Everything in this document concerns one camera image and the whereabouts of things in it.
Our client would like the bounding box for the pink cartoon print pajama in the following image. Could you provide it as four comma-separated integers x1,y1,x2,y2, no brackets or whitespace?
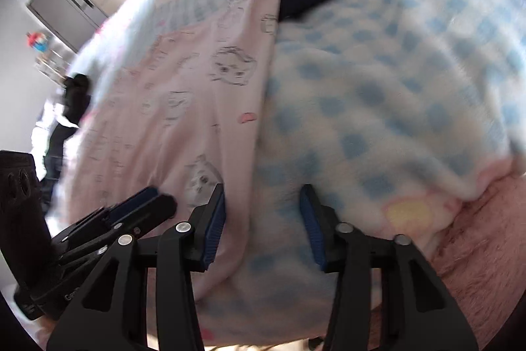
61,0,284,302

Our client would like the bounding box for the black garment with white stripe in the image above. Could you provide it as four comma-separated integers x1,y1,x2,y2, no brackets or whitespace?
41,116,79,208

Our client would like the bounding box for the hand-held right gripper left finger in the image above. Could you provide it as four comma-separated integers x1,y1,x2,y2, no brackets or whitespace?
46,183,227,351

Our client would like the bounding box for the grey door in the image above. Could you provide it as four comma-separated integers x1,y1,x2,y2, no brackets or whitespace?
27,0,108,53

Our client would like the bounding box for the white shelf rack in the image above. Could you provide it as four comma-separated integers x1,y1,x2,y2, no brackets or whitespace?
35,49,72,82

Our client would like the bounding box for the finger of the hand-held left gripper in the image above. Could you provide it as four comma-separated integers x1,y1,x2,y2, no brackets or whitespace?
51,187,161,250
58,192,178,266

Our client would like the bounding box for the colourful wall toy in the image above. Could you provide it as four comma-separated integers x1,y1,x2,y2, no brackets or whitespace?
25,31,52,52

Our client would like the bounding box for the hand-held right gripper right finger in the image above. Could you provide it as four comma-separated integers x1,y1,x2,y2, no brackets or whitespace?
299,183,479,351

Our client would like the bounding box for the blue checked cartoon print blanket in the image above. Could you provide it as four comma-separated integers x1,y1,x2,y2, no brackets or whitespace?
37,0,526,349

